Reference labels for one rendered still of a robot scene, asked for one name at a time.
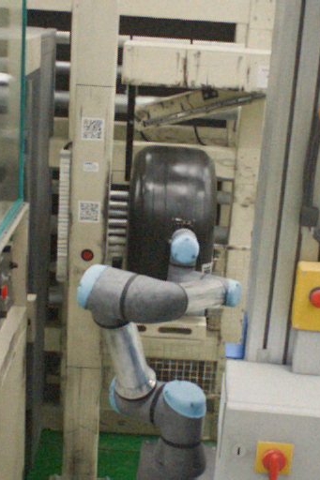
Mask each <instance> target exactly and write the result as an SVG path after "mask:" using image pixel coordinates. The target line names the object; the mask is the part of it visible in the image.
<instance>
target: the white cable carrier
mask: <svg viewBox="0 0 320 480"><path fill-rule="evenodd" d="M71 151H72V149H71V148H69V150H64V148H63V149H61V151H60V154H72V152H71ZM70 165H71V158H64V157H61V159H60V174H59V176H60V178H59V181H60V182H59V186H60V188H59V190H60V191H59V209H58V212H59V213H58V217H59V219H58V221H59V222H58V225H59V226H58V240H57V243H58V244H57V247H58V249H57V251H58V252H57V274H56V275H57V276H68V275H69V272H68V264H69V263H68V259H69V257H68V255H69V219H70V212H69V209H70V207H69V206H70V202H69V201H70V197H69V196H70V178H71V176H70V175H71V167H70Z"/></svg>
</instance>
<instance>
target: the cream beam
mask: <svg viewBox="0 0 320 480"><path fill-rule="evenodd" d="M270 52H271V50H257V49H242V48H228V47H213V46H199V45H195V44H186V46H185V43H170V42H156V41H141V40H127V41H126V42H125V43H124V55H123V74H122V83H123V84H134V85H148V86H163V87H178V88H184V86H185V88H193V89H208V90H223V91H237V92H253V93H255V94H266V93H267V88H266V87H256V82H257V71H258V66H269V62H270Z"/></svg>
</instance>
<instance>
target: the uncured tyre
mask: <svg viewBox="0 0 320 480"><path fill-rule="evenodd" d="M216 217H217V178H216V168H215V161H214V160H213V159H212V158H210V156H209V155H208V154H207V153H206V151H204V150H201V149H198V148H189V147H173V146H158V145H151V146H147V147H145V148H143V149H142V150H141V151H140V152H138V153H136V154H135V155H134V158H133V162H132V166H131V170H130V191H129V204H128V219H127V235H126V254H125V271H129V272H132V273H136V274H141V276H146V277H149V278H154V279H158V280H161V281H167V280H168V273H169V265H170V257H171V249H172V245H171V244H170V243H168V236H169V237H170V236H172V218H173V219H174V220H175V219H176V218H177V219H182V220H184V221H193V220H194V221H196V225H194V236H196V238H197V242H198V244H199V253H198V256H197V259H196V268H194V271H198V272H202V265H204V264H209V263H213V255H214V245H215V233H216Z"/></svg>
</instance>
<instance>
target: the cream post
mask: <svg viewBox="0 0 320 480"><path fill-rule="evenodd" d="M118 17H120V0H79V9H78V36H77V66H76V94H75V95H74V122H73V151H72V179H71V208H70V238H69V294H68V323H67V351H66V379H65V409H64V437H63V465H62V480H96V479H97V459H98V439H99V400H100V379H101V359H102V340H103V330H102V328H100V327H98V326H97V325H96V324H95V322H94V318H93V316H92V315H91V312H90V311H89V310H84V309H83V308H81V307H79V304H77V289H79V286H80V283H81V280H82V278H83V276H84V273H85V272H86V271H87V270H88V269H89V268H90V267H91V266H94V265H97V264H99V265H104V266H106V258H107V238H109V218H110V198H111V177H112V156H113V136H114V98H115V76H116V57H117V37H118ZM82 117H86V118H101V119H104V125H103V141H100V140H85V139H82ZM84 162H91V163H98V164H99V170H98V171H84ZM79 201H92V203H100V212H99V223H96V222H80V221H79ZM86 251H89V252H90V253H91V258H90V259H85V258H84V253H85V252H86Z"/></svg>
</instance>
